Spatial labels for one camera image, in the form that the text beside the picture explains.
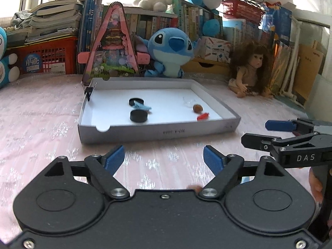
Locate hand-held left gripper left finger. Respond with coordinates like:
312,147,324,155
28,145,130,201

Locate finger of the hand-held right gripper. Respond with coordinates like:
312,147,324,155
241,133,287,153
265,119,299,133

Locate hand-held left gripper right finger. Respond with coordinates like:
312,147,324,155
198,145,301,201

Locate black round disc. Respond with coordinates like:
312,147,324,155
129,109,149,122

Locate large blue plastic clip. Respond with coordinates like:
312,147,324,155
132,102,152,114

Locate white cardboard tray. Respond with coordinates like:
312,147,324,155
78,77,241,145

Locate person's right hand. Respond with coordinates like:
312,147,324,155
308,172,324,203

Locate shiny gold packet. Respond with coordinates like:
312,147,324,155
269,41,291,94

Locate brown paper envelope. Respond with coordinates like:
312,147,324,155
296,40,325,107

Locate brown haired doll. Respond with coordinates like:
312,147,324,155
228,41,275,99

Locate black binder clip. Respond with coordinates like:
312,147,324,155
82,82,98,102

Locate pink snowflake tablecloth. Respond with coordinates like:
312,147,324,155
0,73,332,213

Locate wooden drawer box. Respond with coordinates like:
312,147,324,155
182,56,234,80

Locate colourful printed cardboard box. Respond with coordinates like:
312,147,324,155
199,36,232,64

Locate blue printed bag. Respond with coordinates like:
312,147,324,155
260,2,293,59

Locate pink triangular toy box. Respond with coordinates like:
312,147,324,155
77,2,151,84

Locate blue alien plush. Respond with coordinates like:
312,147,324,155
133,28,201,79

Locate red mesh basket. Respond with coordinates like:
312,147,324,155
221,0,265,26

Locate red plastic basket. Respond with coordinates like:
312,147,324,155
6,37,79,76

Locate row of blue thin books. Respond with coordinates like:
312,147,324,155
77,0,105,75

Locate row of upright books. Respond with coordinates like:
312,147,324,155
124,4,229,59

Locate blue white cat plush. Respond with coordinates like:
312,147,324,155
0,27,20,89

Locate stack of books and papers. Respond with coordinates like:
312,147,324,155
11,0,87,49

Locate white wire rack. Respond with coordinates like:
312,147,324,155
280,18,303,99

